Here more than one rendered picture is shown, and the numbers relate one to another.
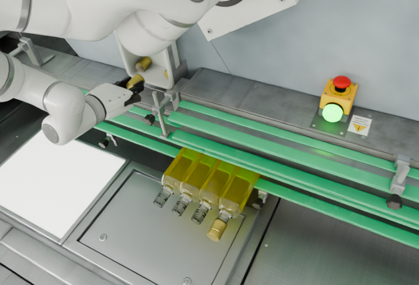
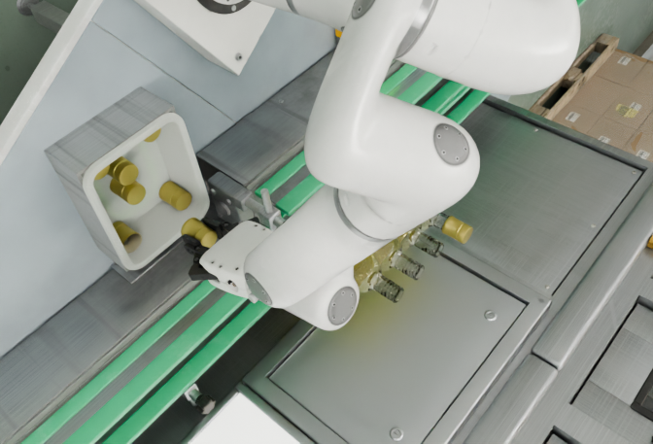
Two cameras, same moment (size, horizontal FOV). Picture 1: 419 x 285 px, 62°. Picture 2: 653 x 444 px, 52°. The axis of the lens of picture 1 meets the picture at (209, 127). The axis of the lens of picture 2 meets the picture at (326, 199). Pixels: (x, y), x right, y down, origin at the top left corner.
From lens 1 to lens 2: 0.92 m
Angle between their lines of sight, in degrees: 50
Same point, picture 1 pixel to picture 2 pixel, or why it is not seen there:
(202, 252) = (450, 290)
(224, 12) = (248, 14)
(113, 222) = (369, 417)
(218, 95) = (278, 141)
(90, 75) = (34, 380)
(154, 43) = not seen: outside the picture
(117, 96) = (261, 230)
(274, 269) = (478, 229)
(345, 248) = not seen: hidden behind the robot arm
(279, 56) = (282, 38)
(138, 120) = (222, 297)
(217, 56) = (213, 111)
